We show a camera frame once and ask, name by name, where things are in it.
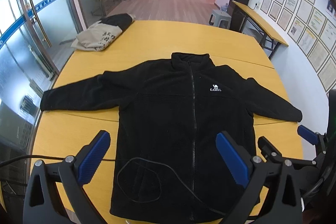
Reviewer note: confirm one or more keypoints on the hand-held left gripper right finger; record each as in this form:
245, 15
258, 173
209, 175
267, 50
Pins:
232, 161

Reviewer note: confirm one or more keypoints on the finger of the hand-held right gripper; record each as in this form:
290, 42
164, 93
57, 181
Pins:
307, 134
265, 144

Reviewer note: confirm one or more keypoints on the glass door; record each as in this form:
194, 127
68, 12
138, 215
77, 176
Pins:
57, 3

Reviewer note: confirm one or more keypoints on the long wooden folding table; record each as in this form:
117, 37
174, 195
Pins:
257, 19

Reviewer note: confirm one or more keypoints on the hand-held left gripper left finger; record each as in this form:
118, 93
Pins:
95, 158

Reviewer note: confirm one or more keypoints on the beige and black folded jacket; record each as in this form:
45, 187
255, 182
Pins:
97, 35

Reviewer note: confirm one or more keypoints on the black fleece jacket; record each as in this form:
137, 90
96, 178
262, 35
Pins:
162, 108

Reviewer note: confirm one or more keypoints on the wall of framed certificates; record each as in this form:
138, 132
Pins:
296, 1

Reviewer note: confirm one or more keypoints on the grey plastic stool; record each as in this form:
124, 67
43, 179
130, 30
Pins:
219, 15

